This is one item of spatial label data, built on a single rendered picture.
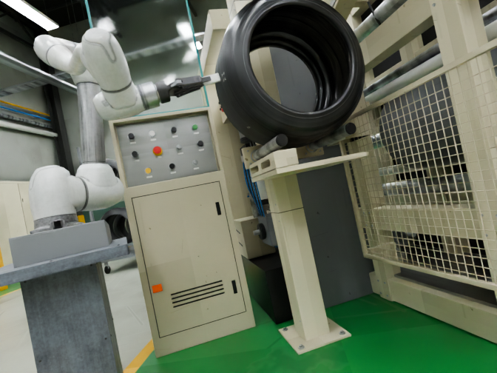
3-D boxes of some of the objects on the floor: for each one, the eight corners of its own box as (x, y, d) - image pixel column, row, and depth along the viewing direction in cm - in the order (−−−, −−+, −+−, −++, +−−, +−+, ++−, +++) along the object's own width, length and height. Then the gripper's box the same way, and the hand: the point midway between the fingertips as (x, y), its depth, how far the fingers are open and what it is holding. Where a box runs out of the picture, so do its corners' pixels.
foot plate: (278, 331, 161) (277, 327, 161) (324, 316, 168) (323, 312, 168) (298, 354, 135) (297, 350, 135) (351, 336, 142) (350, 331, 142)
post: (294, 332, 156) (195, -139, 162) (318, 324, 159) (220, -137, 165) (305, 343, 143) (197, -169, 149) (330, 334, 147) (224, -167, 152)
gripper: (151, 76, 104) (218, 59, 110) (154, 90, 117) (214, 75, 122) (160, 97, 104) (225, 79, 110) (161, 109, 117) (220, 92, 122)
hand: (210, 79), depth 115 cm, fingers closed
